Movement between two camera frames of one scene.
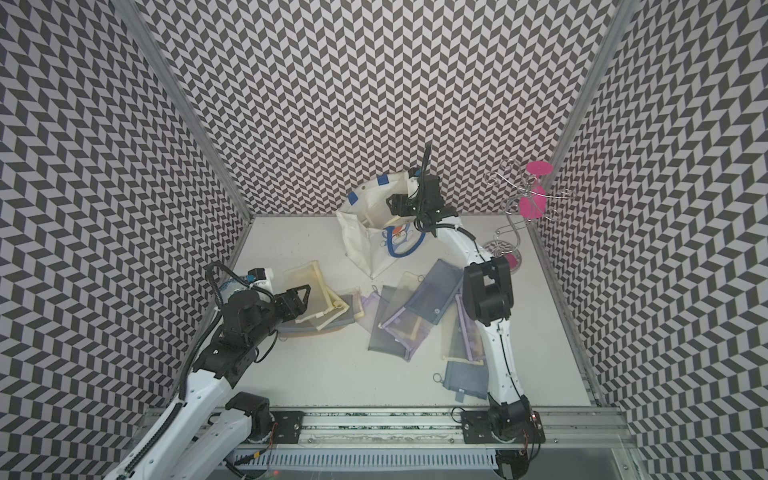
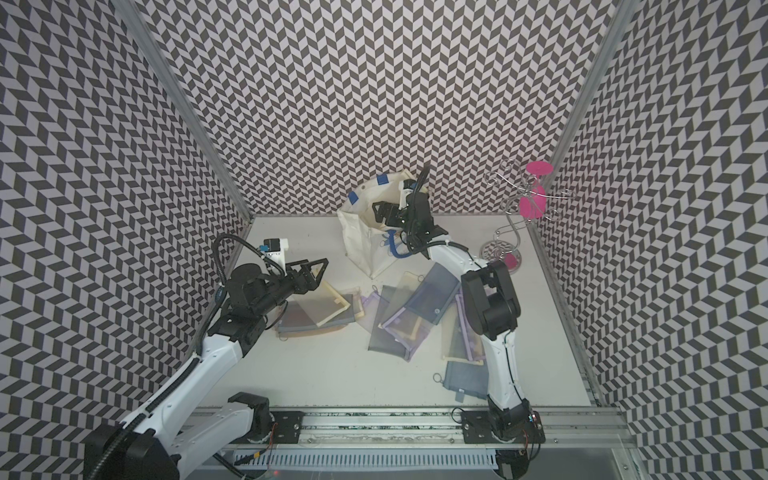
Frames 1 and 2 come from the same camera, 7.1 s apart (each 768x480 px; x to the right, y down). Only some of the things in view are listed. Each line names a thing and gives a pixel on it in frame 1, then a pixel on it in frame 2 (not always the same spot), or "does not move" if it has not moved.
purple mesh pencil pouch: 407,328 does not move
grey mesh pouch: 381,341 does not move
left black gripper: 291,297 → 310,284
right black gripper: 399,202 → 385,206
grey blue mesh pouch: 433,295 does not move
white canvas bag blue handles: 373,237 does not move
